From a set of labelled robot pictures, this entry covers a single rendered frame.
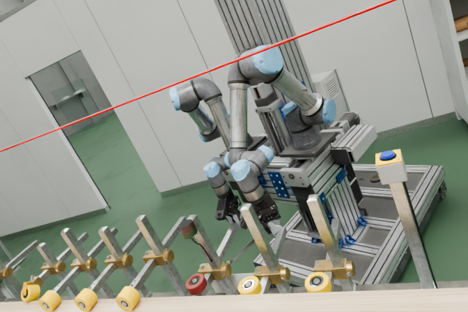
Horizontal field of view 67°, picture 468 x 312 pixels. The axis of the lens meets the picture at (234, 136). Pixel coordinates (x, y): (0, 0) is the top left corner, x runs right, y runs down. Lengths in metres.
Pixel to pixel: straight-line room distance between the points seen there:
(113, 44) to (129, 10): 0.45
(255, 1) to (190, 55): 2.19
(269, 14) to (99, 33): 2.82
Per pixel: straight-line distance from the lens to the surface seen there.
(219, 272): 1.55
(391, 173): 1.10
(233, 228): 1.76
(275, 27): 1.97
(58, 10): 4.72
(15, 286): 2.70
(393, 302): 1.15
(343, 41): 3.74
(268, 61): 1.38
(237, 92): 1.48
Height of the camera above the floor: 1.75
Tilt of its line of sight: 17 degrees down
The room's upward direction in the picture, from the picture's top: 24 degrees counter-clockwise
